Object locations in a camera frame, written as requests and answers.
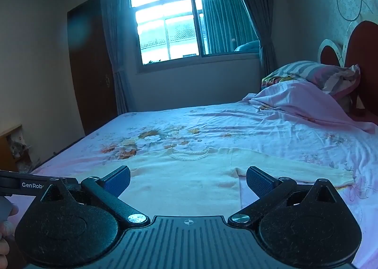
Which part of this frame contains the pink quilt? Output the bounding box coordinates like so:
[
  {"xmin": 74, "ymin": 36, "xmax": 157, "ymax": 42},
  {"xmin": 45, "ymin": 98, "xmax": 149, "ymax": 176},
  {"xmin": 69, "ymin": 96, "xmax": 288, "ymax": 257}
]
[{"xmin": 242, "ymin": 80, "xmax": 378, "ymax": 134}]

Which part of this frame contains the cream knit sweater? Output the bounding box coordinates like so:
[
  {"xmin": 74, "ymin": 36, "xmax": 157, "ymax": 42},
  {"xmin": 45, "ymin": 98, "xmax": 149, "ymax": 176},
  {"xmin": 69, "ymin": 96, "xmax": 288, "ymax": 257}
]
[{"xmin": 75, "ymin": 146, "xmax": 355, "ymax": 219}]

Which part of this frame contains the red heart-shaped headboard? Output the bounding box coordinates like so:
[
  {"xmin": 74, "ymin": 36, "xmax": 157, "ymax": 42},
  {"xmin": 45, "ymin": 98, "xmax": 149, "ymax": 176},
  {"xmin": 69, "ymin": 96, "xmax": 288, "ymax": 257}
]
[{"xmin": 318, "ymin": 20, "xmax": 378, "ymax": 126}]

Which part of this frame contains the dark wooden door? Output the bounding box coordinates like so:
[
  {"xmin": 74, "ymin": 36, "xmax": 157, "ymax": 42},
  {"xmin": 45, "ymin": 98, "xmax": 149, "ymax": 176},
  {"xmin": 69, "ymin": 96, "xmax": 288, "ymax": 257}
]
[{"xmin": 67, "ymin": 0, "xmax": 119, "ymax": 137}]

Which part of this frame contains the floral bed sheet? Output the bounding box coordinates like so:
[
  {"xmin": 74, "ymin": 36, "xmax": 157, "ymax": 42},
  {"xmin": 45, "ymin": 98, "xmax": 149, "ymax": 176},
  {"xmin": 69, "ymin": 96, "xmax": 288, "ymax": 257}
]
[{"xmin": 30, "ymin": 102, "xmax": 378, "ymax": 269}]

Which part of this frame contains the grey curtain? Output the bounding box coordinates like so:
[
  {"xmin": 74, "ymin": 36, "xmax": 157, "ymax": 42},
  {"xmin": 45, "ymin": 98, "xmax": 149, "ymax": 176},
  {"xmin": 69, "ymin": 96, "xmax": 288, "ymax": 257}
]
[
  {"xmin": 226, "ymin": 0, "xmax": 278, "ymax": 71},
  {"xmin": 100, "ymin": 0, "xmax": 131, "ymax": 115}
]

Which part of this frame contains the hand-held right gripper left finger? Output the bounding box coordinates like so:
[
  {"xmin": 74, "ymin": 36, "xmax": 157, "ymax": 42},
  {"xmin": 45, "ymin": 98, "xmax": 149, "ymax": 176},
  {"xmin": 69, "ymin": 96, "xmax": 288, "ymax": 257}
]
[{"xmin": 40, "ymin": 165, "xmax": 150, "ymax": 227}]

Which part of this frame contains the wooden bedside cabinet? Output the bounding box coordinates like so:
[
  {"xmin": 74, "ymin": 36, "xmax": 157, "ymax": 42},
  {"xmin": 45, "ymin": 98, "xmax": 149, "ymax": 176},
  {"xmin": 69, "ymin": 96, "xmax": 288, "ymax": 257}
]
[{"xmin": 0, "ymin": 124, "xmax": 32, "ymax": 174}]

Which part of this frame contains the striped floral pillow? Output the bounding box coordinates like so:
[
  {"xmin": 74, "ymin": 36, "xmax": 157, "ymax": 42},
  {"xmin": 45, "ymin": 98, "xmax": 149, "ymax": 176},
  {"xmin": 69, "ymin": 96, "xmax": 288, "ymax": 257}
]
[{"xmin": 261, "ymin": 61, "xmax": 361, "ymax": 100}]

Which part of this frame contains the teal cloth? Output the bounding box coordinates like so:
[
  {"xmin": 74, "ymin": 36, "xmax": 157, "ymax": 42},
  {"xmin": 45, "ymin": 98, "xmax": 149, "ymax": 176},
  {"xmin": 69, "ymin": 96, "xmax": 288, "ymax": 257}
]
[{"xmin": 235, "ymin": 40, "xmax": 261, "ymax": 52}]

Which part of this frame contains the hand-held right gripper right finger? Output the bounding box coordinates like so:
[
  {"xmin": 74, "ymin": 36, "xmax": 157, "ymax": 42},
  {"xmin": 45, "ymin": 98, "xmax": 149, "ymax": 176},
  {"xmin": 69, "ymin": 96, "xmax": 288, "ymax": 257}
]
[{"xmin": 228, "ymin": 165, "xmax": 341, "ymax": 225}]

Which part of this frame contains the person's left hand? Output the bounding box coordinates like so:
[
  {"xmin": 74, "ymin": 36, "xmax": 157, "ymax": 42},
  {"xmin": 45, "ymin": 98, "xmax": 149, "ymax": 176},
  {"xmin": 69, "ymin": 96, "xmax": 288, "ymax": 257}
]
[{"xmin": 0, "ymin": 197, "xmax": 19, "ymax": 264}]

